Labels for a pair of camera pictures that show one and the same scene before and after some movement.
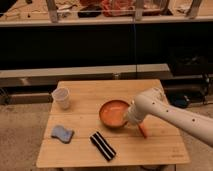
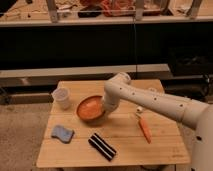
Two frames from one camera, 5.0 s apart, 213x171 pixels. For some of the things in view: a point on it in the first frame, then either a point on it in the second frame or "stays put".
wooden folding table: x=87 y=127 stays put
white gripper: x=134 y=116 → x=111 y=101
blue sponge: x=65 y=135 stays put
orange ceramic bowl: x=113 y=113 → x=91 y=109
